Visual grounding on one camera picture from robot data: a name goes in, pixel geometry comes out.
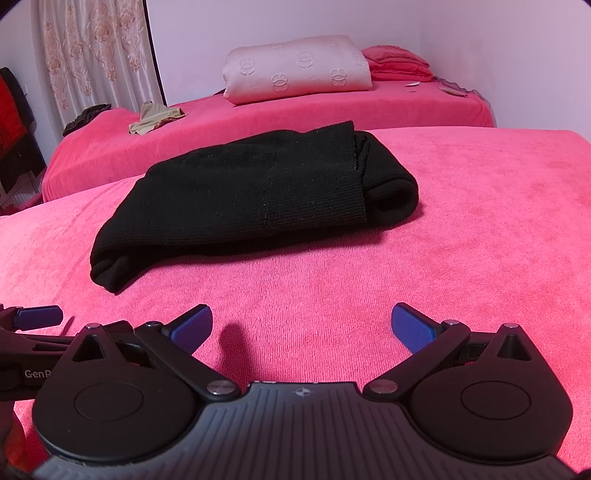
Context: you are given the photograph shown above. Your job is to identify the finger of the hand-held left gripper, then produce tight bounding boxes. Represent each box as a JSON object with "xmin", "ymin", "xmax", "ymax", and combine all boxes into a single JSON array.
[{"xmin": 0, "ymin": 304, "xmax": 78, "ymax": 354}]

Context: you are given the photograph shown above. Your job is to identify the beige cloth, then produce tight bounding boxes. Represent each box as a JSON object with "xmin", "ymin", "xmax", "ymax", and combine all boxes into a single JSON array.
[{"xmin": 128, "ymin": 100, "xmax": 188, "ymax": 136}]

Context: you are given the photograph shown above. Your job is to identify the large pink bed blanket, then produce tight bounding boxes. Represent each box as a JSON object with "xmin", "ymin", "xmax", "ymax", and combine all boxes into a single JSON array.
[{"xmin": 0, "ymin": 126, "xmax": 591, "ymax": 472}]

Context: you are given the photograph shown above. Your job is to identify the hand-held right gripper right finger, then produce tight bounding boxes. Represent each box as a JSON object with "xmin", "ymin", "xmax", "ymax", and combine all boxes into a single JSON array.
[{"xmin": 364, "ymin": 302, "xmax": 537, "ymax": 396}]

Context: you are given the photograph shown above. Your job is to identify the pink covered bed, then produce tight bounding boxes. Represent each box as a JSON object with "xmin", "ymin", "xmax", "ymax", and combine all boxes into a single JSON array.
[{"xmin": 41, "ymin": 79, "xmax": 498, "ymax": 204}]

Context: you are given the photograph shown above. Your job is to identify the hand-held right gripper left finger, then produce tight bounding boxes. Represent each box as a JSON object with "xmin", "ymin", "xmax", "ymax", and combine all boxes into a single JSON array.
[{"xmin": 69, "ymin": 304, "xmax": 242, "ymax": 401}]

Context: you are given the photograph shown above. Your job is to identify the red and black hanging clothes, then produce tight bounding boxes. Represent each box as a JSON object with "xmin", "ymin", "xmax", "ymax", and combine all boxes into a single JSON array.
[{"xmin": 0, "ymin": 66, "xmax": 48, "ymax": 197}]

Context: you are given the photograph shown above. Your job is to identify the floral lace curtain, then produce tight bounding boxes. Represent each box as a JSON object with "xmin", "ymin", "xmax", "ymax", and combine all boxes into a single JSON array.
[{"xmin": 38, "ymin": 0, "xmax": 168, "ymax": 140}]

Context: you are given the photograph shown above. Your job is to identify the black pants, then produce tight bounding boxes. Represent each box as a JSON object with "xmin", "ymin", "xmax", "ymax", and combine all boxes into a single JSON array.
[{"xmin": 89, "ymin": 120, "xmax": 420, "ymax": 295}]

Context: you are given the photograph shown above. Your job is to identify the white embossed folded quilt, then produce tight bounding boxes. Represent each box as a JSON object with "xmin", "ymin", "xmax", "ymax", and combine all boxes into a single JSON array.
[{"xmin": 221, "ymin": 34, "xmax": 373, "ymax": 105}]

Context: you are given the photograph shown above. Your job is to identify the dark cloth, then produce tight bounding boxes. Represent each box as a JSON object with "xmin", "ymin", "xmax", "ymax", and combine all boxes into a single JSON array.
[{"xmin": 62, "ymin": 103, "xmax": 112, "ymax": 137}]

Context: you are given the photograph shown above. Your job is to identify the folded pink blanket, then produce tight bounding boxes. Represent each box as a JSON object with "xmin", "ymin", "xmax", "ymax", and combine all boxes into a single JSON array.
[{"xmin": 361, "ymin": 44, "xmax": 435, "ymax": 83}]

